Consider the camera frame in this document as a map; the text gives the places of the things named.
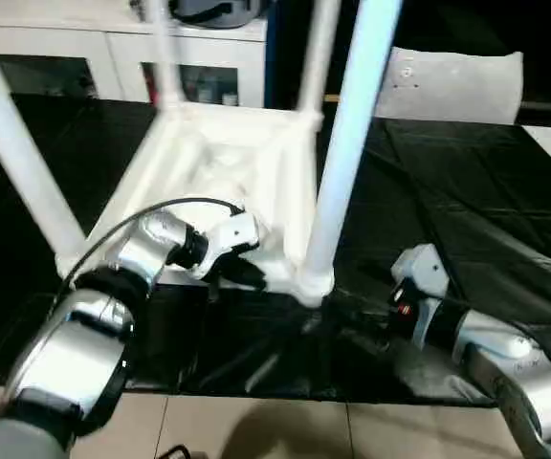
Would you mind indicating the white plastic table top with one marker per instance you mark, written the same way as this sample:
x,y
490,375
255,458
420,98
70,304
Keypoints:
x,y
237,172

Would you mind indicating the white plastic table leg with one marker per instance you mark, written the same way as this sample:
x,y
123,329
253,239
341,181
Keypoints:
x,y
319,57
17,143
352,134
164,57

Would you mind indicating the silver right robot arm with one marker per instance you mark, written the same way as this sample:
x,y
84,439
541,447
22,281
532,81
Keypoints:
x,y
515,363

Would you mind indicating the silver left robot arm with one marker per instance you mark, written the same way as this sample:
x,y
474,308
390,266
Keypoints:
x,y
75,344

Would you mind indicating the dark grey robot body part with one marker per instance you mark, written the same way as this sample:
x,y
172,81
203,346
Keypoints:
x,y
173,453

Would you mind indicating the small tan label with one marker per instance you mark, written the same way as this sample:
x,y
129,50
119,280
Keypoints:
x,y
331,98

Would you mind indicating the white plastic bag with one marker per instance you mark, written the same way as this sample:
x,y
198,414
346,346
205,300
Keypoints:
x,y
457,86

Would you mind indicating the white cabinet with glass doors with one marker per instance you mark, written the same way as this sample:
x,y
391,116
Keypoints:
x,y
75,43

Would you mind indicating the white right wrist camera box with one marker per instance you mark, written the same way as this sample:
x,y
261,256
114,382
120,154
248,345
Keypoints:
x,y
419,268

